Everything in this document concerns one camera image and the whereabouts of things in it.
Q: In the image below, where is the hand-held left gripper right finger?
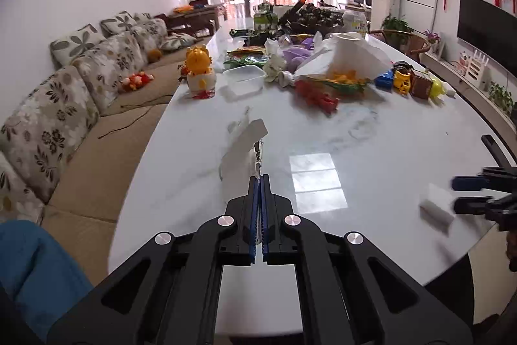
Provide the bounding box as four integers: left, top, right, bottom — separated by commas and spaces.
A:
262, 175, 473, 345

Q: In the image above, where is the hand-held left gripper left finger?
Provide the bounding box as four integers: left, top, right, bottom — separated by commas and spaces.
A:
46, 177, 259, 345

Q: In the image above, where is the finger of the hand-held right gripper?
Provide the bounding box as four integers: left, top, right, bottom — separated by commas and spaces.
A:
453, 196, 501, 215
451, 135, 517, 192

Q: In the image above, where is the white sponge block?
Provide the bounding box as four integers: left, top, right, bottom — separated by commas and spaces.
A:
419, 183, 459, 234

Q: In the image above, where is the clear plastic wrapper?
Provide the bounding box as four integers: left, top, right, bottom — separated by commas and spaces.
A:
220, 119, 269, 204

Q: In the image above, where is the leafy potted plant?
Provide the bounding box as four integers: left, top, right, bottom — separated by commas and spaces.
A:
487, 81, 515, 115

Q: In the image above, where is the yellow plastic bottle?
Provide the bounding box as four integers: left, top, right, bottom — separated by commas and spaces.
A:
429, 77, 457, 101

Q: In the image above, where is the small brown box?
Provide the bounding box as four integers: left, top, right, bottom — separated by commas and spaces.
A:
410, 68, 435, 100

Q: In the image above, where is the white router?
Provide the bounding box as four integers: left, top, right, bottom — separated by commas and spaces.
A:
464, 51, 490, 89

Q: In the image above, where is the yellow toy truck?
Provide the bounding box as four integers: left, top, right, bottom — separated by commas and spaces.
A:
393, 69, 413, 95

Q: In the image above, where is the red plastic toy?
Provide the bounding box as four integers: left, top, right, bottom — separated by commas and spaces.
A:
294, 80, 341, 115

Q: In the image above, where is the clear plastic container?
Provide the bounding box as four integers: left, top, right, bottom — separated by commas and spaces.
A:
223, 65, 265, 95

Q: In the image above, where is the wicker chair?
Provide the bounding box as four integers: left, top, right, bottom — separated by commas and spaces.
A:
369, 29, 431, 63

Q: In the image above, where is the small purple flower plant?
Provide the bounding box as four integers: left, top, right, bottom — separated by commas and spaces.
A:
422, 29, 441, 55

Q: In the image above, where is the white crumpled wrapper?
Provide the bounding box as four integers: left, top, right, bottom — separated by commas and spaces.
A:
262, 38, 289, 83

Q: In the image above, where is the yellow green snack packet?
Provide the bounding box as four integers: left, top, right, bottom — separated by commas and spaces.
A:
307, 70, 372, 97

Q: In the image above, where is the white plastic bag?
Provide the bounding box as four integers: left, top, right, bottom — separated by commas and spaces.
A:
294, 33, 394, 81

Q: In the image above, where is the black television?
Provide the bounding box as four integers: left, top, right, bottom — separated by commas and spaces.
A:
456, 0, 517, 77

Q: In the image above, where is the beige sofa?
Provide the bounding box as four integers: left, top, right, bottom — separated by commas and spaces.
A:
0, 11, 221, 289

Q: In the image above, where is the bright green packet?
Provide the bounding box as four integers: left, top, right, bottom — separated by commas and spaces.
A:
224, 46, 271, 69

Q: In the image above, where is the purple plush toy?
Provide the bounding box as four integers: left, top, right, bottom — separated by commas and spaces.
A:
282, 38, 318, 73

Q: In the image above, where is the yellow dragon toy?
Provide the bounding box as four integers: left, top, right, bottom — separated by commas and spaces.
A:
178, 46, 216, 99

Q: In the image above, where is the green potted plant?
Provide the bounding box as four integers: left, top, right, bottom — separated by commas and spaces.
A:
382, 14, 413, 42

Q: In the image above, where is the red plush toy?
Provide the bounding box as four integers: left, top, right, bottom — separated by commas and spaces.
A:
121, 72, 155, 93

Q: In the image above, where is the white paper roll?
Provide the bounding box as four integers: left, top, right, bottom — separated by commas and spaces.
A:
331, 32, 366, 67

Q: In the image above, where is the glass teapot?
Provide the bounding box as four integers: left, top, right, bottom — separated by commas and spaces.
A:
252, 1, 279, 32

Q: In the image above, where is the clear plastic jar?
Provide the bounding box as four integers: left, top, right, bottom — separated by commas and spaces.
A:
343, 9, 368, 38

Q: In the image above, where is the pile of black tools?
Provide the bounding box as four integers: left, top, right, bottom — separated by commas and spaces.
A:
279, 0, 344, 36

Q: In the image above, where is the dark wooden side table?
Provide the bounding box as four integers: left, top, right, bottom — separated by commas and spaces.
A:
165, 0, 221, 38

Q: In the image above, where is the blue trouser leg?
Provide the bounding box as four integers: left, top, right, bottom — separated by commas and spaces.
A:
0, 220, 95, 341

